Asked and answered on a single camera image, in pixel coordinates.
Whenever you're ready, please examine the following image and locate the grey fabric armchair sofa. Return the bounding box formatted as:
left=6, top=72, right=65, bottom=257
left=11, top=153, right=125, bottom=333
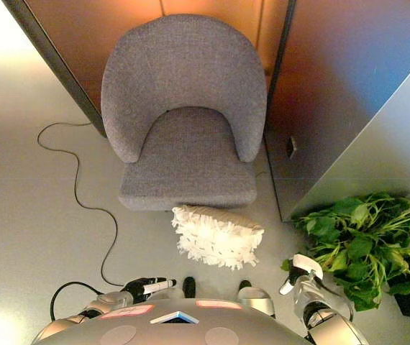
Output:
left=100, top=13, right=268, bottom=213

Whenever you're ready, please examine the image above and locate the green leafy potted plant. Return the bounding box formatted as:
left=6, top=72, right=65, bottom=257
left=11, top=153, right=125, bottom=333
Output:
left=280, top=192, right=410, bottom=313

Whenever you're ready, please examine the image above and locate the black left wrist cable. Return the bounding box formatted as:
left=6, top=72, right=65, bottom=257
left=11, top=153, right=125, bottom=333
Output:
left=49, top=281, right=101, bottom=321

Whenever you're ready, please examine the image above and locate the thin black floor cable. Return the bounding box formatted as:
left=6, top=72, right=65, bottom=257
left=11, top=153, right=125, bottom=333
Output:
left=37, top=121, right=127, bottom=288

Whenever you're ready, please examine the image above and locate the dark metal partition post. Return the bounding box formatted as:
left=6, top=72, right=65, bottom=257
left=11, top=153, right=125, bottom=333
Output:
left=263, top=0, right=299, bottom=127

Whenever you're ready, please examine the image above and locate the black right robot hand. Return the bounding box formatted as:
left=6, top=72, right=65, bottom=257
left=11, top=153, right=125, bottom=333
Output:
left=279, top=253, right=324, bottom=295

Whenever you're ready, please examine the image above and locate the grey robot torso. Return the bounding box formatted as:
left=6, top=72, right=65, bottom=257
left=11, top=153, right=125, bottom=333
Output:
left=34, top=298, right=314, bottom=345

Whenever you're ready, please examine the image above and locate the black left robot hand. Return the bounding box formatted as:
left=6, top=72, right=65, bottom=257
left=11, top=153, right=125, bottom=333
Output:
left=122, top=275, right=177, bottom=305

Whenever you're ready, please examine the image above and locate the silver right robot leg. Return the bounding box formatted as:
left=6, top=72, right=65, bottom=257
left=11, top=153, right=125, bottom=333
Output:
left=236, top=285, right=276, bottom=320

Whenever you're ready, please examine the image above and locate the white fringed pillow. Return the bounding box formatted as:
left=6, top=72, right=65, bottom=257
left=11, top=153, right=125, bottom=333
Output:
left=170, top=203, right=266, bottom=269

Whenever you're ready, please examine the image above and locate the black left robot foot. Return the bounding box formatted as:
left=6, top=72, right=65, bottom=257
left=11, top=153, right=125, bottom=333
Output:
left=182, top=275, right=197, bottom=299

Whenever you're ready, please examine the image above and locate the grey metal cabinet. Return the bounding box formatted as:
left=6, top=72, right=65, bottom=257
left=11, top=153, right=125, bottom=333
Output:
left=282, top=45, right=410, bottom=223

